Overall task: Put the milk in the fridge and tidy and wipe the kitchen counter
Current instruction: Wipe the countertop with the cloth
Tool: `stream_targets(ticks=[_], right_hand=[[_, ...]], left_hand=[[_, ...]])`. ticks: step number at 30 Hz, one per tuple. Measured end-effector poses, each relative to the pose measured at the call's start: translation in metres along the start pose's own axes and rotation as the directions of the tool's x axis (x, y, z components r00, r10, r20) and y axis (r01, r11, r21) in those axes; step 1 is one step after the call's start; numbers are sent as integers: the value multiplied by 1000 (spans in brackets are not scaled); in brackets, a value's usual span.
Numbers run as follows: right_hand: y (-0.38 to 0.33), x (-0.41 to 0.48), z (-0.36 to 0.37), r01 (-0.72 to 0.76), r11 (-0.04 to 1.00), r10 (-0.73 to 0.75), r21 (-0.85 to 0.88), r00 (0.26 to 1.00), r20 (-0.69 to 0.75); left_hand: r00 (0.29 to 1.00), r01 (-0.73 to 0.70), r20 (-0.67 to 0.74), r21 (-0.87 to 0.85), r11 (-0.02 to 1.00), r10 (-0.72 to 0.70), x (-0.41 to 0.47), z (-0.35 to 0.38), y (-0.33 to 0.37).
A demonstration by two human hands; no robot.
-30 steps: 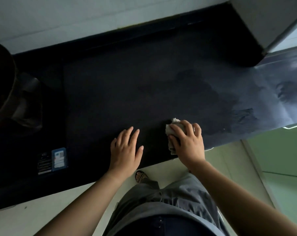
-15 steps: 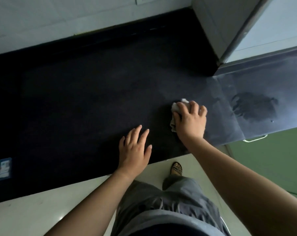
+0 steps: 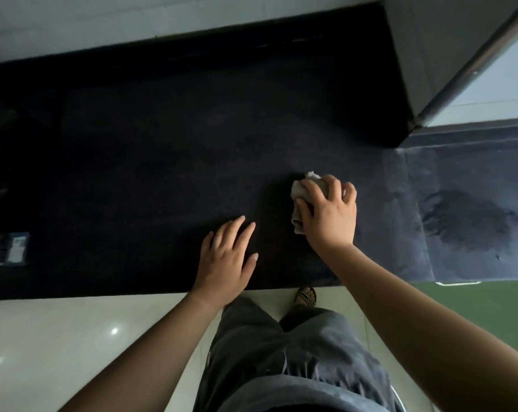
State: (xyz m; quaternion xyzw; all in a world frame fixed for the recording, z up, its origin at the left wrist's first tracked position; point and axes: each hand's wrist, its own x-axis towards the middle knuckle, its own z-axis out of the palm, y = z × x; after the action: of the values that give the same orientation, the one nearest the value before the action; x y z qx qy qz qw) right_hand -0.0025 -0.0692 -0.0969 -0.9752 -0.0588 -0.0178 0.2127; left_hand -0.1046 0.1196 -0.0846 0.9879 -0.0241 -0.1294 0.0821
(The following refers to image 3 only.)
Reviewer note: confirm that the person's right middle finger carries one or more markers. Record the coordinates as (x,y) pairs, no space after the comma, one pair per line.
(333,186)

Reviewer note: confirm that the person's left hand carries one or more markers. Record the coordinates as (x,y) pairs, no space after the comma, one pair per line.
(223,270)

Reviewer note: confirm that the person's left little finger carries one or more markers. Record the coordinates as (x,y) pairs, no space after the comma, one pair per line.
(205,244)

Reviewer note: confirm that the metal door frame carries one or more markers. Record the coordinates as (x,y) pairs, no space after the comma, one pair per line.
(469,68)

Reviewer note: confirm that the grey trousers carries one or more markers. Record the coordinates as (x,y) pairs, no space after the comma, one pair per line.
(293,360)

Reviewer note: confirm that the person's left forearm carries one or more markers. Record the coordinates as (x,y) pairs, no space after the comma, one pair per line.
(156,360)

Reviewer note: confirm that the person's right thumb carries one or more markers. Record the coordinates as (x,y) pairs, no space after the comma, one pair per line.
(304,212)

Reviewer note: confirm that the person's right forearm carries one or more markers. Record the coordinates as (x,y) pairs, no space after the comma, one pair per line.
(413,330)

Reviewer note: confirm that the person's right hand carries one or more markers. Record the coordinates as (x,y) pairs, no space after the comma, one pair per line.
(330,220)

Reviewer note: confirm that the person's left middle finger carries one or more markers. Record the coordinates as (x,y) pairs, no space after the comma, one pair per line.
(233,233)

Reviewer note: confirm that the person's left thumb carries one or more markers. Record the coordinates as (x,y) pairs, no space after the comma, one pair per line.
(250,270)

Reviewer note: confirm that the black woven sandal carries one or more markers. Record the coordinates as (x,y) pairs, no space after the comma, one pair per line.
(306,296)

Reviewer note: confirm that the dark blue carpet mat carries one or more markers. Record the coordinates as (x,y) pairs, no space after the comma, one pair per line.
(164,158)

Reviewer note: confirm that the white cleaning cloth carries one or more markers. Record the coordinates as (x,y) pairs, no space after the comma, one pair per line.
(300,190)

